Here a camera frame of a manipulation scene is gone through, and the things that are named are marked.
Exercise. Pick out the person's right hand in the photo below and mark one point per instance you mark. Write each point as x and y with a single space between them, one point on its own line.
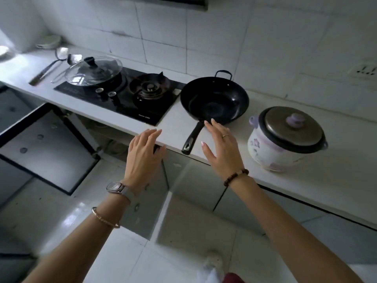
226 157

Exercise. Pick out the person's left hand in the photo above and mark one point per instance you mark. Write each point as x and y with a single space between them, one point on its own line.
141 162

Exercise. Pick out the person's left thumb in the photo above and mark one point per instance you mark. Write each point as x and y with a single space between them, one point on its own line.
162 152

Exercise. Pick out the person's right middle finger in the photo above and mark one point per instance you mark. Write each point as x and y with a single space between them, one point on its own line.
220 129

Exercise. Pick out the person's right thumb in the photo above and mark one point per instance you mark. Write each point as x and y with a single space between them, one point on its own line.
207 151

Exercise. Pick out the person's right forearm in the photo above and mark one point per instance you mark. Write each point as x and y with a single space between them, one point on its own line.
282 232

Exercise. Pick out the person's left forearm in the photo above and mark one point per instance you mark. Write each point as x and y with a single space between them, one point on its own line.
88 241

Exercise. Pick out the grey cabinet door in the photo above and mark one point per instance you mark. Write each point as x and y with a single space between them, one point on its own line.
197 179
147 209

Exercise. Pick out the black glass gas stove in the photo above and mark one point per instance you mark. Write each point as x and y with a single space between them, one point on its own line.
141 109

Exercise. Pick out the white floral ceramic cooker pot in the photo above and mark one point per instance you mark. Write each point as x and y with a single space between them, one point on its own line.
271 150

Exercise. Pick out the black burner grate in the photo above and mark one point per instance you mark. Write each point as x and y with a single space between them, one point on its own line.
150 85

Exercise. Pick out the metal pot lid purple knob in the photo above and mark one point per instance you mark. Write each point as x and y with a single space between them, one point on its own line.
291 129

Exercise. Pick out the metal stove knob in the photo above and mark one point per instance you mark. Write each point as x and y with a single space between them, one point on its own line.
111 94
100 91

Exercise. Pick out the gold bangle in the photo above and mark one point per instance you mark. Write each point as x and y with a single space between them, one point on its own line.
104 219

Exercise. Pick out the glass lid black knob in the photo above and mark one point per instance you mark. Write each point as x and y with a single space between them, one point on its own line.
92 72

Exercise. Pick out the person's white shoe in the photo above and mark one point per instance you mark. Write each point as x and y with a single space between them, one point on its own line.
213 262

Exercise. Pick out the black framed cabinet door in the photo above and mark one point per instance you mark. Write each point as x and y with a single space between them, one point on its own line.
44 144

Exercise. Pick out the metal spatula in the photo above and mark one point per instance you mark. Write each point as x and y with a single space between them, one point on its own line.
69 64

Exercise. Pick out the person's red garment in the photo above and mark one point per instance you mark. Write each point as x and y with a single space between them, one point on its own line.
234 278

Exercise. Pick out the dark range hood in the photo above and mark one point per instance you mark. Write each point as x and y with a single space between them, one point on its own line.
176 1

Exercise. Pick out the metal ladle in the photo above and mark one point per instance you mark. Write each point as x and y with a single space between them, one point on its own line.
47 69

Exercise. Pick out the stack of white bowls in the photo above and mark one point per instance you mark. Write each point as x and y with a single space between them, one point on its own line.
48 41

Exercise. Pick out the white wall socket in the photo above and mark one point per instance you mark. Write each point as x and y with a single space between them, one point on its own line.
363 70

